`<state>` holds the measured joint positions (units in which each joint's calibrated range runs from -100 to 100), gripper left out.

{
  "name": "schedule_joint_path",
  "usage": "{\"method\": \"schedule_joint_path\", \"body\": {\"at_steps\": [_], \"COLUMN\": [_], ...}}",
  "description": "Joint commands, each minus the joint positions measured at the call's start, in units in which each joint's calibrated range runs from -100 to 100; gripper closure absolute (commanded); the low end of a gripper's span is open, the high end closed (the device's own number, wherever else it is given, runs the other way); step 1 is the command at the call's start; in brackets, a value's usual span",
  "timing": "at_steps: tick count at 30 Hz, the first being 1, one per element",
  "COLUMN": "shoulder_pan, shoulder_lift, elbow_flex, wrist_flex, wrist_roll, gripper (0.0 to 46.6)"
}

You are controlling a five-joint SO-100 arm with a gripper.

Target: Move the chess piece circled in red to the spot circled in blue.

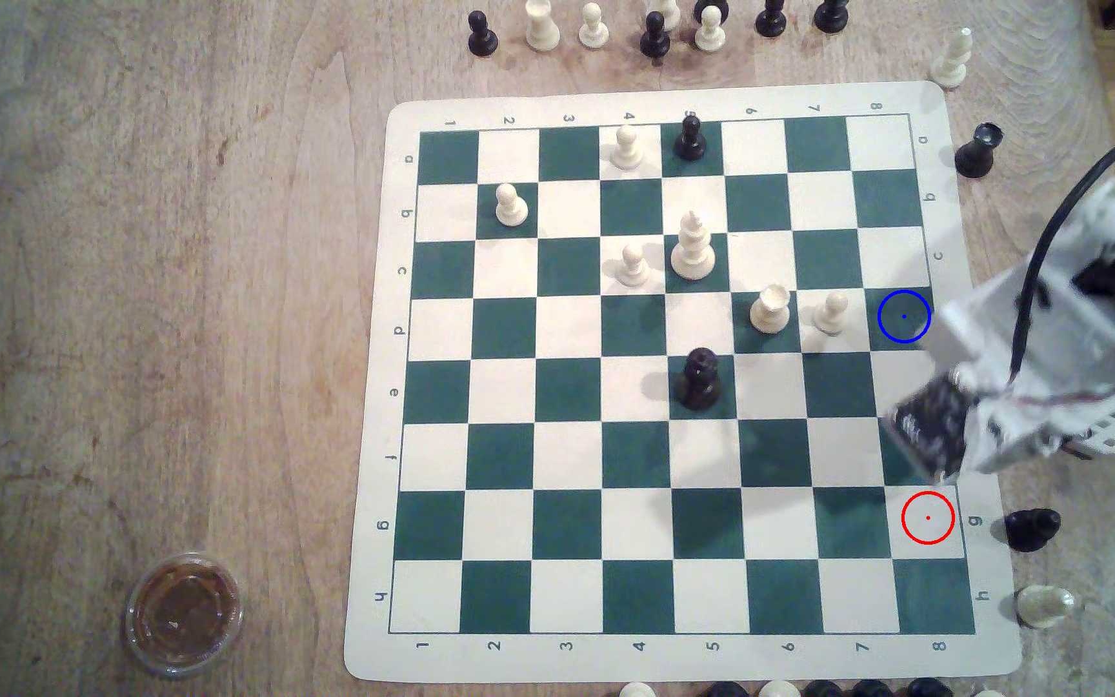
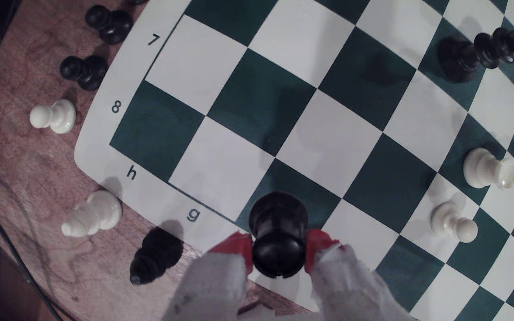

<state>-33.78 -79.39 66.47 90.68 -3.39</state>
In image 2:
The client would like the black cable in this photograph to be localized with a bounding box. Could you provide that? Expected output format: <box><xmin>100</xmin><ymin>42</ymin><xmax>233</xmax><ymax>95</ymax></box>
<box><xmin>0</xmin><ymin>163</ymin><xmax>63</xmax><ymax>321</ymax></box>

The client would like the black chess queen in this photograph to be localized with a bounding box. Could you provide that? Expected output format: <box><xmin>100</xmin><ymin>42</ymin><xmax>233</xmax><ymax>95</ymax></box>
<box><xmin>437</xmin><ymin>27</ymin><xmax>514</xmax><ymax>84</ymax></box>

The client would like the green and white chessboard mat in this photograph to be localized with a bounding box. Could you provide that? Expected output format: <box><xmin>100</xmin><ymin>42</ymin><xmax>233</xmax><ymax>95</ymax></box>
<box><xmin>74</xmin><ymin>0</ymin><xmax>514</xmax><ymax>321</ymax></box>

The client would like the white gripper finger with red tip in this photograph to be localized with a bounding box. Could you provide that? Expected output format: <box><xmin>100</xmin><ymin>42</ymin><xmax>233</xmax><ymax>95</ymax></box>
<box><xmin>305</xmin><ymin>229</ymin><xmax>414</xmax><ymax>321</ymax></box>
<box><xmin>163</xmin><ymin>231</ymin><xmax>254</xmax><ymax>321</ymax></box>

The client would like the white chess pawn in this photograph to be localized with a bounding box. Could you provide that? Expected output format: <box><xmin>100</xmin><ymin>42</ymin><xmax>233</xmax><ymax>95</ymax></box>
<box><xmin>29</xmin><ymin>98</ymin><xmax>77</xmax><ymax>135</ymax></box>
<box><xmin>463</xmin><ymin>147</ymin><xmax>514</xmax><ymax>190</ymax></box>
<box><xmin>430</xmin><ymin>200</ymin><xmax>479</xmax><ymax>244</ymax></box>

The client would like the white chess bishop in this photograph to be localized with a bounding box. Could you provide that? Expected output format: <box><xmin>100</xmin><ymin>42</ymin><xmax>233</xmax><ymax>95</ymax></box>
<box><xmin>61</xmin><ymin>190</ymin><xmax>123</xmax><ymax>238</ymax></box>

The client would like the black chess bishop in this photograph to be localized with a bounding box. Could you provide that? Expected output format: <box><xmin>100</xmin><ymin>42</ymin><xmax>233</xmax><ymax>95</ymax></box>
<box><xmin>129</xmin><ymin>227</ymin><xmax>184</xmax><ymax>286</ymax></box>

